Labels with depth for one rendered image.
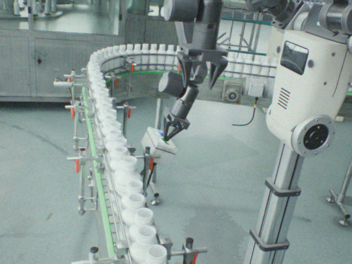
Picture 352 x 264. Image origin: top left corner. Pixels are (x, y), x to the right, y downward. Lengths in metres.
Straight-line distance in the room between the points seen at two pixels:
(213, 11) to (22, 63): 3.54
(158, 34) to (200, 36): 5.43
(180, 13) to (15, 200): 2.35
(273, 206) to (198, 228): 1.29
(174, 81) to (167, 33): 5.16
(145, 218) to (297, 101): 0.68
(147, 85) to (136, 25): 3.67
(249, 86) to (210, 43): 1.66
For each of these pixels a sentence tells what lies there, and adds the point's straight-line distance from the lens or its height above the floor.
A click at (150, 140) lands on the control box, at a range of 1.29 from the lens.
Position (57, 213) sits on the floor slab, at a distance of 2.80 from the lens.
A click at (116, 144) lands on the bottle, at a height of 1.16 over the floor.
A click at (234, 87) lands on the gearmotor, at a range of 2.53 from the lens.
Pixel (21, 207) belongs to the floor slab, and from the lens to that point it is 2.89.
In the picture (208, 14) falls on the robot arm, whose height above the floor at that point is 1.56.
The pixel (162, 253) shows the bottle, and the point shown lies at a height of 1.15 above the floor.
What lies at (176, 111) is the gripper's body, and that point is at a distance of 1.21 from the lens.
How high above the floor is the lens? 1.65
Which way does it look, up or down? 24 degrees down
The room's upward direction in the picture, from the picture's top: 7 degrees clockwise
